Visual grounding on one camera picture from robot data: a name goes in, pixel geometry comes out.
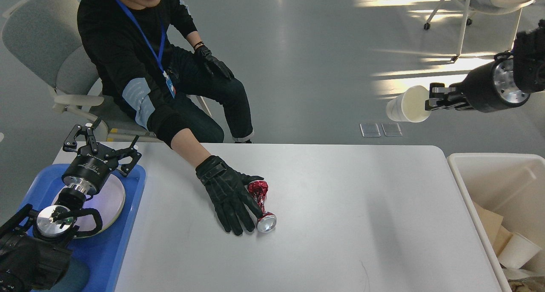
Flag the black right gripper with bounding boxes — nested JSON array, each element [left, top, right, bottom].
[[425, 58, 530, 113]]

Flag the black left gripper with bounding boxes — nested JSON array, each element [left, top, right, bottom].
[[62, 116, 143, 195]]

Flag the white paper cup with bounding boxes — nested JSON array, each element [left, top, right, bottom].
[[498, 232, 542, 269], [386, 85, 431, 123]]

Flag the pink plate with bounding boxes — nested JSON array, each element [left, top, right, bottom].
[[35, 174, 125, 239]]

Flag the teal mug yellow inside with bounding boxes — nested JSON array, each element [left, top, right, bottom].
[[44, 258, 90, 292]]

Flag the brown paper bag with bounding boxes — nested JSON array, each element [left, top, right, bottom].
[[472, 201, 513, 257]]

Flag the crushed red can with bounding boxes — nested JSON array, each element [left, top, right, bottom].
[[247, 180, 278, 233]]

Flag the bare right forearm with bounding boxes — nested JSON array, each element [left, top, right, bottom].
[[170, 128, 211, 168]]

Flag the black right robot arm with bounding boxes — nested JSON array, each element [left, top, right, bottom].
[[425, 19, 545, 113]]

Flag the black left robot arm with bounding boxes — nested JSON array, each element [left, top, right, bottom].
[[1, 119, 145, 292]]

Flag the black gloved right hand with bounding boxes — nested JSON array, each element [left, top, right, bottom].
[[196, 155, 264, 236]]

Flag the black gloved left hand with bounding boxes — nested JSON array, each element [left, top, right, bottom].
[[193, 44, 234, 80]]

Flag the clear floor plate right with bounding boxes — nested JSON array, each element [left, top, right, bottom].
[[381, 123, 403, 137]]

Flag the clear floor plate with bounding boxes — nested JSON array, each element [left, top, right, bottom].
[[360, 123, 382, 137], [381, 123, 403, 137]]

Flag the clear floor plate left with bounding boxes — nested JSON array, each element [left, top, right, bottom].
[[360, 123, 382, 137]]

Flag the blue plastic tray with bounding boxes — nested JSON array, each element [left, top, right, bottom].
[[19, 163, 146, 292]]

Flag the white plastic bin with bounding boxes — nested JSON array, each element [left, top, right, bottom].
[[447, 153, 545, 292]]

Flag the white office chair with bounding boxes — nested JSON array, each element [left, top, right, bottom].
[[424, 0, 535, 63]]

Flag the person dark trousers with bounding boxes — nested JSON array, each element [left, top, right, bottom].
[[77, 0, 255, 149]]

